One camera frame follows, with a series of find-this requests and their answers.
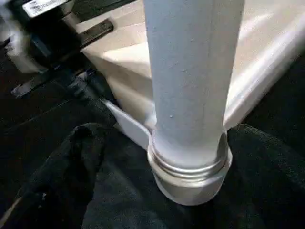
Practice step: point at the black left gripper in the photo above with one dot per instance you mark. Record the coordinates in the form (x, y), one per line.
(59, 40)

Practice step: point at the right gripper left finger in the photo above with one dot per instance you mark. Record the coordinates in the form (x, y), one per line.
(59, 181)

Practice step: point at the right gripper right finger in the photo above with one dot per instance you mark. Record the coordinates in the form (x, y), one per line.
(269, 181)

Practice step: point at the white plastic table leg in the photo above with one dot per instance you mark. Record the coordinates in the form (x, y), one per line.
(190, 71)

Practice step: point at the white plastic table top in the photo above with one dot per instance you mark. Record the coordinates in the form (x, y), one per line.
(262, 47)

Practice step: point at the black work mat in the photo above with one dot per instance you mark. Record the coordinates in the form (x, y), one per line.
(274, 114)

